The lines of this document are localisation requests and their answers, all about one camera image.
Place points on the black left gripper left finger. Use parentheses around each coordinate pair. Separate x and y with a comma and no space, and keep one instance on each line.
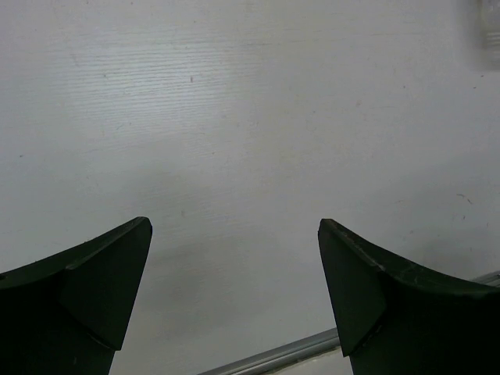
(69,313)

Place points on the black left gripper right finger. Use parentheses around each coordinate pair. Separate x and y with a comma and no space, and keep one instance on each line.
(395,316)

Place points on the white plastic mesh basket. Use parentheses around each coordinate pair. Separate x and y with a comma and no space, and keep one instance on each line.
(486,33)

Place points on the aluminium table edge rail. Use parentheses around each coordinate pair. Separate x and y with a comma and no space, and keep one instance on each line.
(273,355)

